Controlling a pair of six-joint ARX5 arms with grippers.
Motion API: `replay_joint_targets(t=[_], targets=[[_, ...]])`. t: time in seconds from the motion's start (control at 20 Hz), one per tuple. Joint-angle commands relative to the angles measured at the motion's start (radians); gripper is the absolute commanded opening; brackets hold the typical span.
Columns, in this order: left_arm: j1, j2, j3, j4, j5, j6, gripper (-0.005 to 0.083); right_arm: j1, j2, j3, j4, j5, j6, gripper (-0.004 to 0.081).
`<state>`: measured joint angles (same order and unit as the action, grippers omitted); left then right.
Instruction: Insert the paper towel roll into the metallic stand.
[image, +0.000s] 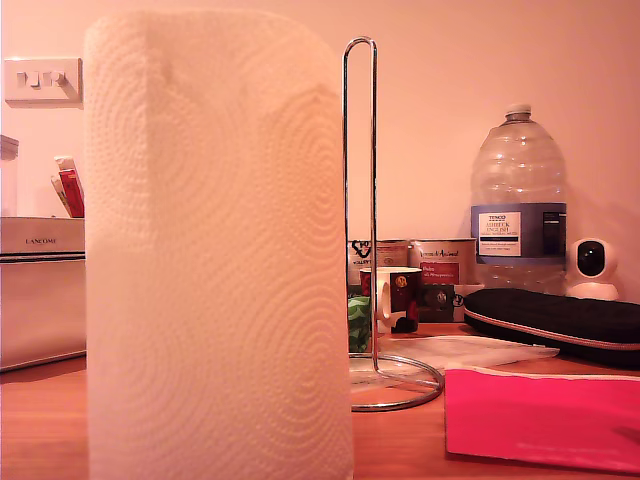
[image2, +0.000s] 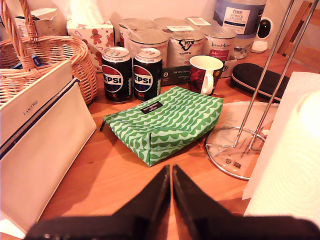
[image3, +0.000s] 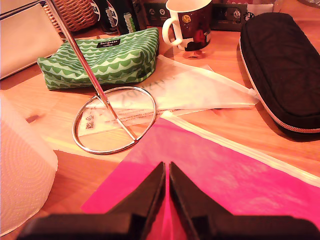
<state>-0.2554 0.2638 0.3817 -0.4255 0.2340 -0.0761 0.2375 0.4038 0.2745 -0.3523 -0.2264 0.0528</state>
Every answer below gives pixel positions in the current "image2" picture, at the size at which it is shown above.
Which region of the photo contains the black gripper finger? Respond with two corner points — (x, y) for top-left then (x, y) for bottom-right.
(172, 164), (237, 221)
(112, 164), (172, 221)

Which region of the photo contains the white paper towel roll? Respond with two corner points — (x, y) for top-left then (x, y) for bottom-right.
(241, 71), (320, 221)

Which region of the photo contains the metallic paper towel stand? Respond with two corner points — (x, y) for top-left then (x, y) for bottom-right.
(204, 0), (320, 181)

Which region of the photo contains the green patterned fabric pouch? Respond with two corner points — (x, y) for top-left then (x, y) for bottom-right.
(99, 85), (225, 168)

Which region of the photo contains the black Pepsi can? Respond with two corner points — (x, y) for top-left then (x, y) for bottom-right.
(101, 46), (133, 103)
(132, 47), (163, 102)

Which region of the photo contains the white Lancome bag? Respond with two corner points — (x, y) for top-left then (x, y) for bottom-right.
(0, 59), (98, 235)

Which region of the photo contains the white and dark red mug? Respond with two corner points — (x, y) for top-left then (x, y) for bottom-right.
(187, 55), (225, 96)

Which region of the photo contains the dark green cardboard tray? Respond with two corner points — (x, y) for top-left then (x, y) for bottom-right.
(161, 59), (238, 87)

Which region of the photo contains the black zip case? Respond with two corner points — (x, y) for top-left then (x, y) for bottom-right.
(230, 62), (291, 104)

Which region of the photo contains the silver tin with black logo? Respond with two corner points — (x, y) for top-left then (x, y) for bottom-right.
(167, 30), (206, 68)

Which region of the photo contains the gingerbread print tissue box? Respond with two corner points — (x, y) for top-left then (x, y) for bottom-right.
(66, 0), (116, 73)

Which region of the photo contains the wooden chair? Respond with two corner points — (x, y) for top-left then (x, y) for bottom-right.
(276, 0), (320, 65)

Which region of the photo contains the blue packet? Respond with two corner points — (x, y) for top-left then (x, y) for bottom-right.
(11, 55), (44, 70)

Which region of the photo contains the large clear water bottle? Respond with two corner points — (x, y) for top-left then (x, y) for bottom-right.
(212, 0), (267, 60)

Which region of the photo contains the small white cardboard box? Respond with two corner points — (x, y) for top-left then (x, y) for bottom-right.
(14, 7), (67, 38)

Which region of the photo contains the small white round camera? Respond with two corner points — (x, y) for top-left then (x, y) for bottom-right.
(250, 16), (275, 54)

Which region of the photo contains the wicker basket with handle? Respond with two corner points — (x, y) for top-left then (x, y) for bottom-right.
(0, 0), (98, 106)

